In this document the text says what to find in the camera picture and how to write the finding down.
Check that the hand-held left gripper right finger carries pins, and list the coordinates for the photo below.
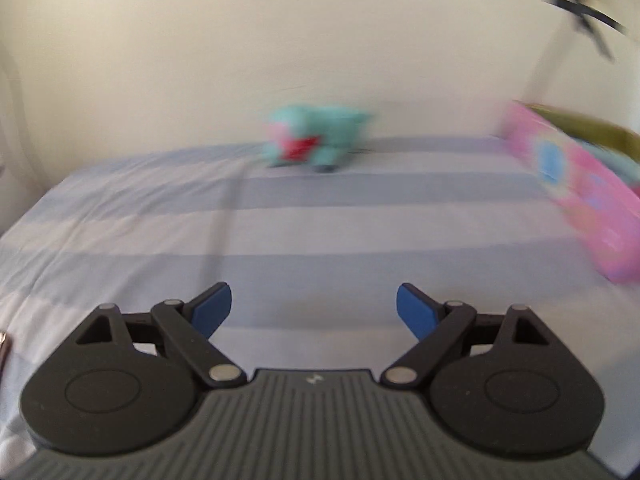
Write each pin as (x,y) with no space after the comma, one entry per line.
(415,310)

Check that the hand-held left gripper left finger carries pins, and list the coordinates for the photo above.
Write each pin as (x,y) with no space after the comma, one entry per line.
(212,307)

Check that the teal plush toy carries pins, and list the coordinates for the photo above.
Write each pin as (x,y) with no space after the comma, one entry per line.
(320,130)

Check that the pink biscuit tin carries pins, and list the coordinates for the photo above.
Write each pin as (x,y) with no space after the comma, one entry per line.
(590,195)

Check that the black tape cross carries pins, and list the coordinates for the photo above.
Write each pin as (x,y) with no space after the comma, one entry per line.
(582,10)

